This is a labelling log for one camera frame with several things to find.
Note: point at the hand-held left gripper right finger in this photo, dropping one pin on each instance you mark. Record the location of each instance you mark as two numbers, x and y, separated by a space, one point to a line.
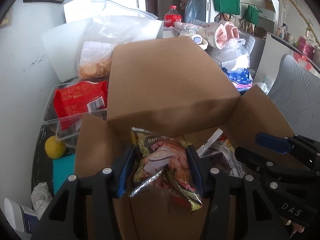
193 170

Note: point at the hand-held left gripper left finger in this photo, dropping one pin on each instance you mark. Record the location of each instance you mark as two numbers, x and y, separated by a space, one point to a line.
126 170

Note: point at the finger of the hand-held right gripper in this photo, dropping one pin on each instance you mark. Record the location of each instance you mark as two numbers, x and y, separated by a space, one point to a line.
272 142
252 156

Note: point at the silver foil snack packet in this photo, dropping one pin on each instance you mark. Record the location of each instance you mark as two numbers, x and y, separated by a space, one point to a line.
220 157

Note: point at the red yellow crinkled snack packet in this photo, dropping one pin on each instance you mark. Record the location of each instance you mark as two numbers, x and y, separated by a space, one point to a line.
162 160

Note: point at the brown cardboard box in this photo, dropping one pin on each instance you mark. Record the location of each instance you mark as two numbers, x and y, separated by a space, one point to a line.
170 80

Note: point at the person's right hand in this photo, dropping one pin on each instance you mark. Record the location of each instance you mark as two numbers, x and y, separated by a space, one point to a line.
297 227

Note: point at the grey leaf-pattern chair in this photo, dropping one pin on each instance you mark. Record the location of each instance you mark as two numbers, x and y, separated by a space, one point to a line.
295 92

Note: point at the blue white tissue pack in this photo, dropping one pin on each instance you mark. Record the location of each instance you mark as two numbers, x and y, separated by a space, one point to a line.
240 77

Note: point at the yellow lemon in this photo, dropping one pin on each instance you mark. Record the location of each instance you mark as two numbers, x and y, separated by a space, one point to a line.
55 147

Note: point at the large red snack packet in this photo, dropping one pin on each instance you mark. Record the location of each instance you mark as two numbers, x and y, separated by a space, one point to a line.
75 102

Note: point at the crumpled printed tissue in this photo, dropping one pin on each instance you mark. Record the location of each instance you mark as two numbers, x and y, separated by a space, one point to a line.
41 200

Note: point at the clear plastic container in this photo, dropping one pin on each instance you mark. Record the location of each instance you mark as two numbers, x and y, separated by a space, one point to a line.
50 120

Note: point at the white cabinet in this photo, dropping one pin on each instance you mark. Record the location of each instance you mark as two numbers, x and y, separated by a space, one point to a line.
272 47

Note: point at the white plastic bag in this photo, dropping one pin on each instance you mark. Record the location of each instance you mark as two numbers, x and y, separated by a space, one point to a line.
232 55

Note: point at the pink gift box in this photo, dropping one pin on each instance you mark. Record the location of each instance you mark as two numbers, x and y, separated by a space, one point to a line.
305 46

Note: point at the pink fluffy slipper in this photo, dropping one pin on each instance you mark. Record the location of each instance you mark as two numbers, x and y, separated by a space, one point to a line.
232 30
220 37

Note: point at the white bottle with blue label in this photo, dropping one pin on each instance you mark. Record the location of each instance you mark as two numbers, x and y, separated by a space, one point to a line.
17 215

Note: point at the clear zip bag of chips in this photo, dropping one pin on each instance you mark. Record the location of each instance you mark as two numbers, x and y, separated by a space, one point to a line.
100 55

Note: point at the white baby shoe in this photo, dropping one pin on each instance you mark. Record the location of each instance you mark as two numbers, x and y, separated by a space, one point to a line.
197 40

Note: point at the small green felt bag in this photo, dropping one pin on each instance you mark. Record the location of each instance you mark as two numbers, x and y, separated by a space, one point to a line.
252 15

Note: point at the patterned tote bag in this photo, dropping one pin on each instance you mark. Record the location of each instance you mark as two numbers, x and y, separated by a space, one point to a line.
223 18

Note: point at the large white foam board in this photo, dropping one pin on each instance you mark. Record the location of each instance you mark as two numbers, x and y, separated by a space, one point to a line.
62 45

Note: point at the long bamboo branch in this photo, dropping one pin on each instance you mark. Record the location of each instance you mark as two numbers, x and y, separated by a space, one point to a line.
297 2

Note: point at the red cola bottle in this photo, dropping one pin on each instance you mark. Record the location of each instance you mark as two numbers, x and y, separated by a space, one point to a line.
172 18

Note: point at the blue plastic hanging bag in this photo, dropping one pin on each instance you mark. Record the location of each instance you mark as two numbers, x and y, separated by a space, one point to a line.
195 5

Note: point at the small white foam board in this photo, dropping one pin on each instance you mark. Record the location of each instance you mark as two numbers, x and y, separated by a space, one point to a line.
77 10

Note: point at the brown wooden door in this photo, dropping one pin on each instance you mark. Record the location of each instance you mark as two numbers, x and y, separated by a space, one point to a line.
151 0

